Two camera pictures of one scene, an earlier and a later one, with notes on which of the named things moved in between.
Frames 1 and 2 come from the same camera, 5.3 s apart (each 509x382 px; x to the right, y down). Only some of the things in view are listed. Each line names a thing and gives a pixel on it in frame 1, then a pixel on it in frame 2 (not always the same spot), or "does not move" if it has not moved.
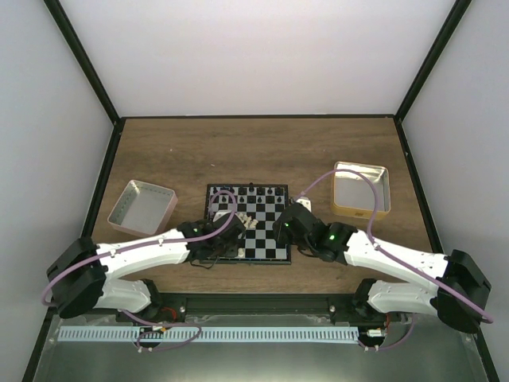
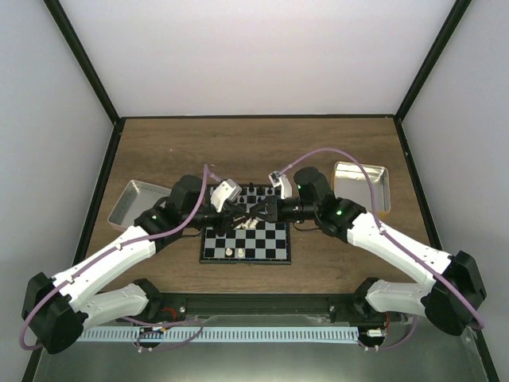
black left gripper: x=233 y=250 to x=231 y=212
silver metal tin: x=143 y=208 does not move
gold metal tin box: x=353 y=196 does not move
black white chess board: x=258 y=205 does not move
